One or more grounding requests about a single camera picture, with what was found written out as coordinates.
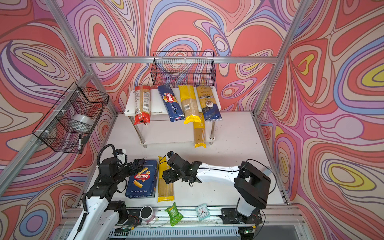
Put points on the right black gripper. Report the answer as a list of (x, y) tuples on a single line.
[(172, 178)]

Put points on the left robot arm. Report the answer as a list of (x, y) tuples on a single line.
[(100, 213)]

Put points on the long yellow Pastatime bag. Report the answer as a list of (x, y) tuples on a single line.
[(200, 133)]

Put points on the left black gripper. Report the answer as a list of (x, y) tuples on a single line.
[(137, 168)]

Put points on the blue Barilla rigatoni box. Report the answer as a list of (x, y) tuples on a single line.
[(143, 185)]

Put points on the dark blue yellow spaghetti bag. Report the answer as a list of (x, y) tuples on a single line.
[(208, 103)]

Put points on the blue Barilla spaghetti box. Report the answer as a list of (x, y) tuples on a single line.
[(173, 107)]

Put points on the silver tape roll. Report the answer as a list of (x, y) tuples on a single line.
[(83, 121)]

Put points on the black marker pen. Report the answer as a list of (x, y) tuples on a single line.
[(80, 143)]

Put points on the green snack pouch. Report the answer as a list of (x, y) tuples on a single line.
[(174, 214)]

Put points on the short yellow Pastatime bag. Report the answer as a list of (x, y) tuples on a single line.
[(165, 191)]

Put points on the red spaghetti bag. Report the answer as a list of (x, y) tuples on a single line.
[(142, 104)]

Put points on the black wire basket back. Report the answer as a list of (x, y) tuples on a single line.
[(176, 68)]

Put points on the black wire basket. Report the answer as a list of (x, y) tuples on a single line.
[(59, 132), (176, 68)]

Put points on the white two-tier shelf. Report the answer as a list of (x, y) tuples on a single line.
[(160, 130)]

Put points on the black wire basket left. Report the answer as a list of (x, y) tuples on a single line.
[(59, 132)]

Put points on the yellow barcode spaghetti bag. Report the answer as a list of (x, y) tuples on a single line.
[(189, 104)]

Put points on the teal alarm clock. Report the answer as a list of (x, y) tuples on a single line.
[(203, 212)]

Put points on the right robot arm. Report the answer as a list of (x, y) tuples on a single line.
[(251, 183)]

